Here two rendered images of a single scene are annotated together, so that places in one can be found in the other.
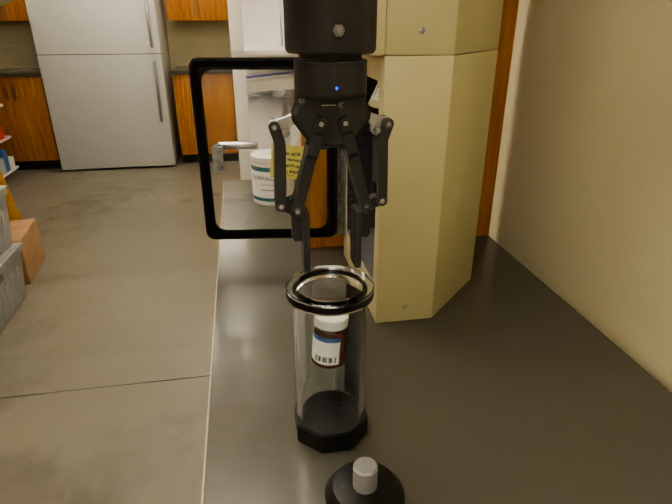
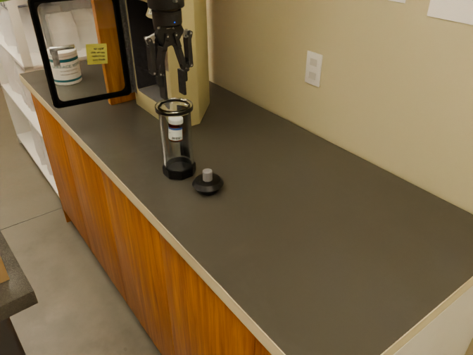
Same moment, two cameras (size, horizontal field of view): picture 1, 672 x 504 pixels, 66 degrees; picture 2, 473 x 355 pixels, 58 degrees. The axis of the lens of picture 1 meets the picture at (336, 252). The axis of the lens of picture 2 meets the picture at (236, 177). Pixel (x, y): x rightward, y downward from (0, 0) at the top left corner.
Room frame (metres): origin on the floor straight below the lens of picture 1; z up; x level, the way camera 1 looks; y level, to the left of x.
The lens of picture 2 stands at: (-0.53, 0.36, 1.65)
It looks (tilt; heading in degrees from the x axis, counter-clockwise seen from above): 33 degrees down; 333
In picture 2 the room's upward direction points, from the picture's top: straight up
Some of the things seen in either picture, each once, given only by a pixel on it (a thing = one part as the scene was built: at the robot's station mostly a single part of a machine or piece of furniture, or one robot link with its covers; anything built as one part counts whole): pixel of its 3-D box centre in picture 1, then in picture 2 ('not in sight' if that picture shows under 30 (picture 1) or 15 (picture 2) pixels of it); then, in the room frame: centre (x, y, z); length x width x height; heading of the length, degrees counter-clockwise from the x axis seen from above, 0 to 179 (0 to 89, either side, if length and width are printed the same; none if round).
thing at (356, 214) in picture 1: (355, 236); (181, 82); (0.57, -0.02, 1.23); 0.03 x 0.01 x 0.07; 10
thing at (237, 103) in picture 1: (268, 153); (84, 50); (1.13, 0.15, 1.19); 0.30 x 0.01 x 0.40; 93
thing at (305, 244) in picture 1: (305, 239); (162, 86); (0.56, 0.04, 1.23); 0.03 x 0.01 x 0.07; 10
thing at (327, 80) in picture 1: (330, 103); (167, 27); (0.56, 0.01, 1.38); 0.08 x 0.07 x 0.09; 100
